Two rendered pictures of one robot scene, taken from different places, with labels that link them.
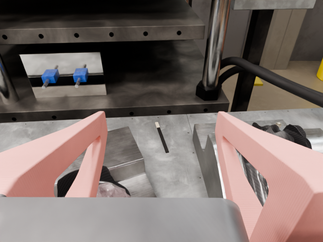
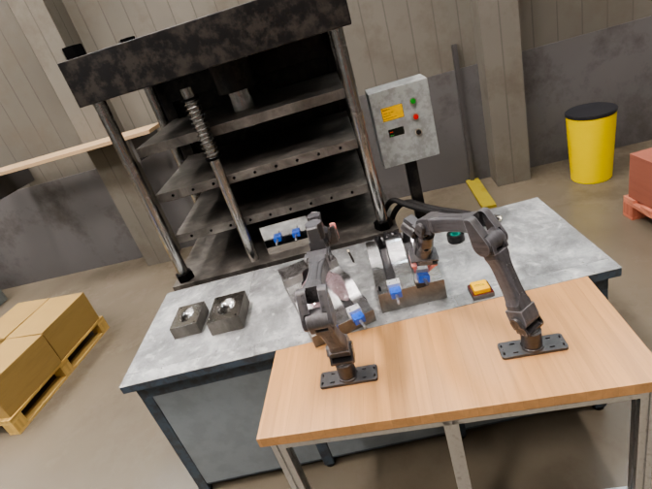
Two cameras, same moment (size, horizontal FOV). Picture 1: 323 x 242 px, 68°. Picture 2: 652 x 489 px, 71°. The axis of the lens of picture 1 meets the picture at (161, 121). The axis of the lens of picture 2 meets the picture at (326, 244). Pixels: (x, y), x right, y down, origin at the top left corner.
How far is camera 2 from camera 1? 1.59 m
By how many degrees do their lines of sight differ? 15
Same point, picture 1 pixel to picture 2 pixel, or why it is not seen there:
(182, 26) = (352, 188)
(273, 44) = (501, 153)
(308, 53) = (560, 149)
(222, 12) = (372, 177)
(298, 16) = (519, 116)
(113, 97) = not seen: hidden behind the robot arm
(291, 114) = not seen: hidden behind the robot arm
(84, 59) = (297, 222)
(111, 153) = not seen: hidden behind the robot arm
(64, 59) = (284, 225)
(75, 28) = (289, 205)
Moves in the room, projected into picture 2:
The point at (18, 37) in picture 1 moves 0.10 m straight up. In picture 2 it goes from (258, 217) to (251, 201)
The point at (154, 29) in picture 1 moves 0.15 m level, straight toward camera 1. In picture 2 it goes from (336, 194) to (336, 205)
